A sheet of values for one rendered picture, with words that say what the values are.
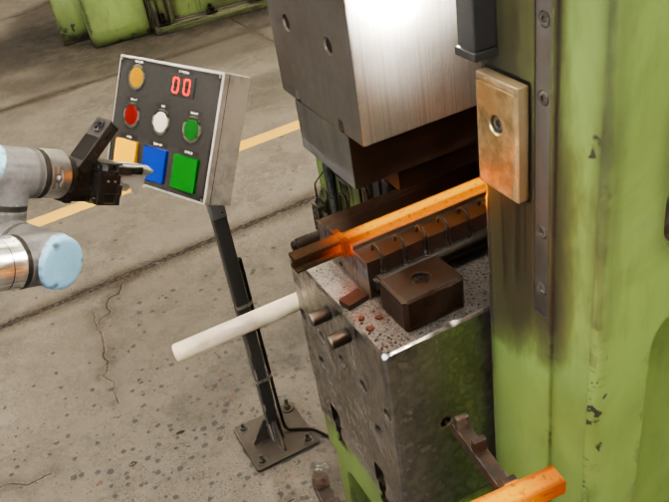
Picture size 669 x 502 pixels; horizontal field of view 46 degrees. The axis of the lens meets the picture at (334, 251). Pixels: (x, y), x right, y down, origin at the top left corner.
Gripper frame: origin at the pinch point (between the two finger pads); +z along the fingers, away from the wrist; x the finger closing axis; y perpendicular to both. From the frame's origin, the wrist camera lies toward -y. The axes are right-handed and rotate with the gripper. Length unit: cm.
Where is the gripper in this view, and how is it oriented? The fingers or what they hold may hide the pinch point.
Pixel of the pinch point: (146, 167)
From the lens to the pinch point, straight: 166.0
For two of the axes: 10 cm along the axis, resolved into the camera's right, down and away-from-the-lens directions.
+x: 7.8, 2.6, -5.7
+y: -1.8, 9.7, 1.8
